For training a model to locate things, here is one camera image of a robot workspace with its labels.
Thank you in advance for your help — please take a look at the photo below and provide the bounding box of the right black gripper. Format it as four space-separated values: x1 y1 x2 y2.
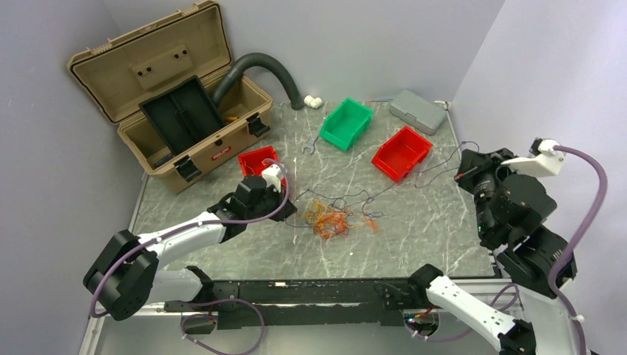
452 146 527 240

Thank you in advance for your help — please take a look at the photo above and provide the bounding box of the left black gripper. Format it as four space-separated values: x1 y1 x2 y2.
246 182 297 222

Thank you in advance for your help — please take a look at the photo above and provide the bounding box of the purple cable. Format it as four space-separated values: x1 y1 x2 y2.
285 141 481 230

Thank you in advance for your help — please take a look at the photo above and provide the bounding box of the orange cable bundle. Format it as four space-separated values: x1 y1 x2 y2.
303 198 381 241

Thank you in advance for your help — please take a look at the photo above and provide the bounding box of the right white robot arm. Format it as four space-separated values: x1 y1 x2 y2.
407 146 589 354

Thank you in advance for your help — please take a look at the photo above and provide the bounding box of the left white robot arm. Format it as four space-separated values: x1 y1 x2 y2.
83 175 297 321

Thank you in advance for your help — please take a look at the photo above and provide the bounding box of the left red plastic bin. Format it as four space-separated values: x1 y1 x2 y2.
237 146 278 176

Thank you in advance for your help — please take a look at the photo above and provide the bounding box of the red plastic bin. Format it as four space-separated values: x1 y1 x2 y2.
371 126 433 183
237 146 278 176

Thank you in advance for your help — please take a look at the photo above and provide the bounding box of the silver open-end wrench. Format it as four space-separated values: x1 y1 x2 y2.
301 135 319 155

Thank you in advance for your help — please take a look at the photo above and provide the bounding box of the grey plastic case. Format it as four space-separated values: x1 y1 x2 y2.
389 89 447 135

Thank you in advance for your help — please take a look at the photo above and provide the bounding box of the right red plastic bin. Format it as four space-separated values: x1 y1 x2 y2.
371 126 433 183

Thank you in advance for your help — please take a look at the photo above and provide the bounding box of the white pipe fitting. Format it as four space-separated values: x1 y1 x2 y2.
303 95 323 109

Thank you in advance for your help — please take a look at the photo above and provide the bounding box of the green plastic bin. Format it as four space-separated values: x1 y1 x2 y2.
319 98 373 152

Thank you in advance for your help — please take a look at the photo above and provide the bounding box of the black toolbox tray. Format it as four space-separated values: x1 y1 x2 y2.
139 75 226 155

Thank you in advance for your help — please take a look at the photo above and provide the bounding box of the tan plastic toolbox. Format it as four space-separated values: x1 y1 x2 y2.
67 1 272 193

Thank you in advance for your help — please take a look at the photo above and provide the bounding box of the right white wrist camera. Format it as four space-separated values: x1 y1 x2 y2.
500 138 566 178

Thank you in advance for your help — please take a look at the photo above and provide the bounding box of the black corrugated hose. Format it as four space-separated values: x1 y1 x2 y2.
211 52 305 111

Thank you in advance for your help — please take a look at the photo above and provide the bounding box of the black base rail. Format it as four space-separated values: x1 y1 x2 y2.
164 278 431 330

